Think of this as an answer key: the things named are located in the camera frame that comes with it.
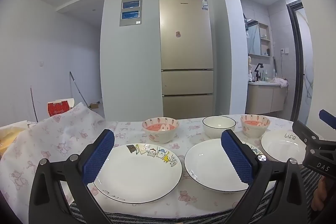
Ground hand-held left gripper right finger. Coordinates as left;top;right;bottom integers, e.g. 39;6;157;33
220;129;313;224

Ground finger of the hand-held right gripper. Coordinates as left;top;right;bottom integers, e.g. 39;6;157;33
319;109;336;130
292;120;320;146

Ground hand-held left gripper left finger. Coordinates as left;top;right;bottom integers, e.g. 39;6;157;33
28;129;116;224

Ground white cartoon print plate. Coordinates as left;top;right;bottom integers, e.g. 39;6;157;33
93;143;182;204
260;130;307;165
184;138;264;192

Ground pink strawberry print bowl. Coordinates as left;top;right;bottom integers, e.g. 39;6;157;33
142;117;179;144
240;114;271;139

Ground person's right hand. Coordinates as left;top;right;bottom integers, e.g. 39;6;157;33
311;178;328;211

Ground white pink printed tablecloth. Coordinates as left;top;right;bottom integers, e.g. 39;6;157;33
0;102;298;216

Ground beige vanity cabinet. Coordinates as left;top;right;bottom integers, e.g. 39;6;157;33
248;82;288;114

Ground pink towel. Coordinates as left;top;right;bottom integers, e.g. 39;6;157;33
272;77;289;88

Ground dark framed glass door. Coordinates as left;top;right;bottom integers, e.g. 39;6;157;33
286;2;315;125

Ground red cardboard box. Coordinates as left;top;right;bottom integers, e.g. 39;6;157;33
47;99;76;117

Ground black faucet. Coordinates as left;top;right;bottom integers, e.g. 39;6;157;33
253;63;264;81

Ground thin metal pole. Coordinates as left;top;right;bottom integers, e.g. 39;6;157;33
30;86;39;122
70;72;88;107

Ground grey striped cloth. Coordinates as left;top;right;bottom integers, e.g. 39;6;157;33
70;168;324;224

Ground yellow cloth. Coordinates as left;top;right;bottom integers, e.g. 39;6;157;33
0;124;29;156

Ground bathroom mirror cabinet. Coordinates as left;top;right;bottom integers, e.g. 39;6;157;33
243;14;271;56

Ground gold refrigerator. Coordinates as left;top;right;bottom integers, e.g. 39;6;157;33
159;0;214;119

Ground grey wall electrical panel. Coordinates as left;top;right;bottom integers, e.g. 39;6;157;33
119;0;143;27

